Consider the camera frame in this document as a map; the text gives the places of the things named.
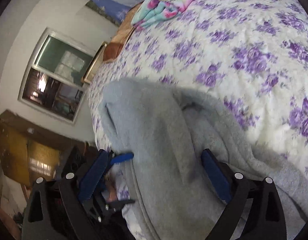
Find folded teal pink floral quilt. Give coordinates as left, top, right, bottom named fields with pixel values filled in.
left=131, top=0, right=194, bottom=29

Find purple floral bed sheet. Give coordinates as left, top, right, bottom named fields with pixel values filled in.
left=87, top=0, right=308, bottom=240

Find window with white frame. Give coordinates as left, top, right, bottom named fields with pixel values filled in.
left=18, top=28, right=95, bottom=124

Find grey fleece pants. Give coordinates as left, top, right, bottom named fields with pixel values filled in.
left=98, top=79, right=308, bottom=239

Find brown wooden cabinet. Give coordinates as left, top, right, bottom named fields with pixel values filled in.
left=0, top=110, right=86, bottom=187

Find brown orange floral pillow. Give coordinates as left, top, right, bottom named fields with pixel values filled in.
left=103, top=3, right=142, bottom=63

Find wooden bedside table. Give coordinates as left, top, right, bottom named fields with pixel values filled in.
left=81, top=42, right=108, bottom=84

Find blue patterned cloth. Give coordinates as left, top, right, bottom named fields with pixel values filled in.
left=86, top=0, right=131, bottom=27

